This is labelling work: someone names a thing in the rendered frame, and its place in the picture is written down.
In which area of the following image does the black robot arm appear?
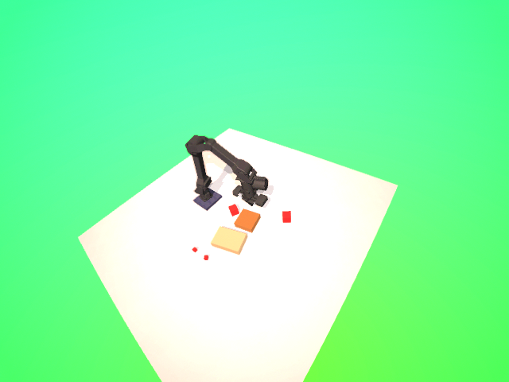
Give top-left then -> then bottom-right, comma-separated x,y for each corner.
185,135 -> 269,202

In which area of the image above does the tan rectangular board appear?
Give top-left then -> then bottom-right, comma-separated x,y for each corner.
210,227 -> 247,255

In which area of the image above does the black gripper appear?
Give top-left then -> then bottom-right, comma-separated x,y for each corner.
232,185 -> 268,207

